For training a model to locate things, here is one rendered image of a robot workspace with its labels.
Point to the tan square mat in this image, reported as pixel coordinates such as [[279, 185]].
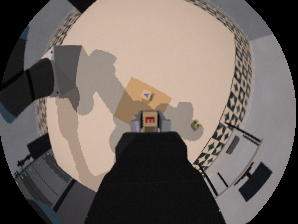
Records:
[[131, 102]]

